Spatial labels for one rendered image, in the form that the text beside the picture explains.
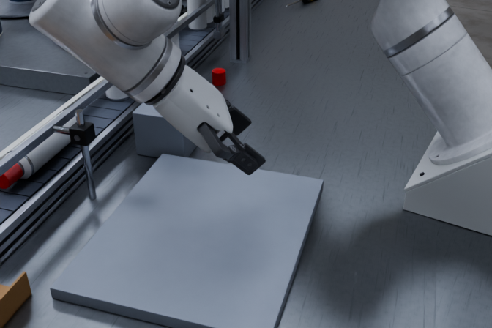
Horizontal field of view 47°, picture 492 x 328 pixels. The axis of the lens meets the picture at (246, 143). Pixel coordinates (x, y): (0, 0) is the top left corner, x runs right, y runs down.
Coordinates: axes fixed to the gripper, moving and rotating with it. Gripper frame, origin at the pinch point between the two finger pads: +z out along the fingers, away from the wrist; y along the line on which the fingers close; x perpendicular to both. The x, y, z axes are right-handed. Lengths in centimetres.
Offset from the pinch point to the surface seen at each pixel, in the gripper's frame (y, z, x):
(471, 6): -352, 279, 98
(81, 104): -24.9, -12.0, -21.5
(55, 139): -20.4, -12.5, -27.4
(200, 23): -82, 15, -10
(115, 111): -36.5, -2.2, -24.4
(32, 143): -12.7, -17.3, -25.4
